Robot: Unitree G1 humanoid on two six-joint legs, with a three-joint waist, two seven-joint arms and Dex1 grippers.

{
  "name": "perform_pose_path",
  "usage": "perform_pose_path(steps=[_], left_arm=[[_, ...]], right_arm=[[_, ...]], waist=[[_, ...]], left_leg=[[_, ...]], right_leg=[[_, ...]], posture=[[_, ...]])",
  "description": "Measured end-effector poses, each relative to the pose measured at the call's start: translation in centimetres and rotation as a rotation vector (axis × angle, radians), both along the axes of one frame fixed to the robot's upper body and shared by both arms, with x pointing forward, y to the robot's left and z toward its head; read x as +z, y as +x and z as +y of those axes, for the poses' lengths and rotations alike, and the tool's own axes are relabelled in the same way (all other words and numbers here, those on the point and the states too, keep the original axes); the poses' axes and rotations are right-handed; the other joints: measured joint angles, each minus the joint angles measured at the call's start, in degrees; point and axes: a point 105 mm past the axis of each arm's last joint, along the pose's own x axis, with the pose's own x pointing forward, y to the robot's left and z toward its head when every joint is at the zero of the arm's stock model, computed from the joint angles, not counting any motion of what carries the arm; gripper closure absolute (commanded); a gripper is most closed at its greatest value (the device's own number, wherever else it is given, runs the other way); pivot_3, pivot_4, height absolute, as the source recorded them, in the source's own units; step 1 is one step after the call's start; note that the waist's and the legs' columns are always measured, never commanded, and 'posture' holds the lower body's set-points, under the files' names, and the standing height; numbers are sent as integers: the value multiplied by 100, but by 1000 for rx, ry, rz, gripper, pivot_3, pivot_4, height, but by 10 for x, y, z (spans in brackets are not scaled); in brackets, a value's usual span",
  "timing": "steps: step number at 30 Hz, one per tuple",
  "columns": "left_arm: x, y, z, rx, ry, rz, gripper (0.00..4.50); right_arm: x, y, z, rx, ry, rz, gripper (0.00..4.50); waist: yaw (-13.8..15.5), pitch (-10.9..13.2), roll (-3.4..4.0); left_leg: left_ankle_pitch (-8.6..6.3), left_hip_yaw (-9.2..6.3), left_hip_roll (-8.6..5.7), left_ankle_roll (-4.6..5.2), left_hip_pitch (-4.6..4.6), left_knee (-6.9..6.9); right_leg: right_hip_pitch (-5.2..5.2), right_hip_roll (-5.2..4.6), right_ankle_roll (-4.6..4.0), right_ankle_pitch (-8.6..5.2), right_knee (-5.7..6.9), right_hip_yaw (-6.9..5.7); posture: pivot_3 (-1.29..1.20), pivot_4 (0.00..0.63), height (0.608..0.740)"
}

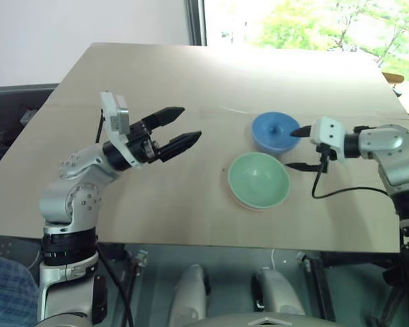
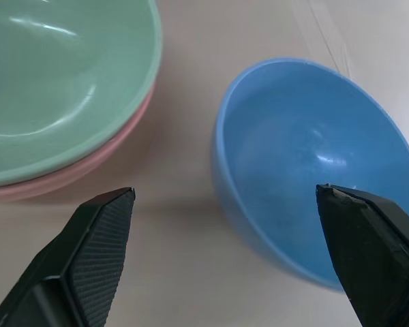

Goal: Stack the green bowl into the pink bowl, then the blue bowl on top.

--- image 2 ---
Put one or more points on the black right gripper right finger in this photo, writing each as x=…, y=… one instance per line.
x=368, y=252

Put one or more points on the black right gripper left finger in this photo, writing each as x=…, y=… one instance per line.
x=88, y=259

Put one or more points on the pink bowl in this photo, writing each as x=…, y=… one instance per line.
x=99, y=160

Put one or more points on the blue bowl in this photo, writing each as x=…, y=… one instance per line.
x=279, y=153

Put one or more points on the green bowl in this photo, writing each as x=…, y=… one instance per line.
x=54, y=85

